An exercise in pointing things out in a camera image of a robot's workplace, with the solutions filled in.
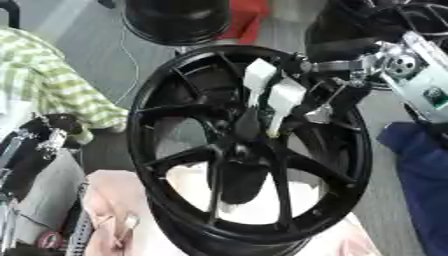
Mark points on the black rounded bulky object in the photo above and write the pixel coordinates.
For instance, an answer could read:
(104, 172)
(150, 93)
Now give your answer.
(356, 18)

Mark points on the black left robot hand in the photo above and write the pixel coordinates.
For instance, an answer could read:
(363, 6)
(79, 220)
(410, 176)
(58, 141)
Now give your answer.
(29, 160)

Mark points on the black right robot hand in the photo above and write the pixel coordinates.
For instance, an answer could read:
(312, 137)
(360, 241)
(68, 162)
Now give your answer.
(341, 96)

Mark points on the red box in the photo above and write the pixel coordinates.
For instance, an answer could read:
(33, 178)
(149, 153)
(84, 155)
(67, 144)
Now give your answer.
(248, 18)

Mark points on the black chair frame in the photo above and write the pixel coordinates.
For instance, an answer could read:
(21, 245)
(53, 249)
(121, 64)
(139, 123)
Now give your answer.
(13, 11)

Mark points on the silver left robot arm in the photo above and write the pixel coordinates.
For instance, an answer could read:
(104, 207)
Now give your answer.
(49, 200)

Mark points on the black spoked wheel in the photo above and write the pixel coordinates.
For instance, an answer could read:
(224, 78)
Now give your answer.
(175, 206)

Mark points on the blue fabric object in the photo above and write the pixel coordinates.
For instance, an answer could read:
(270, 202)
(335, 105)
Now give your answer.
(423, 186)

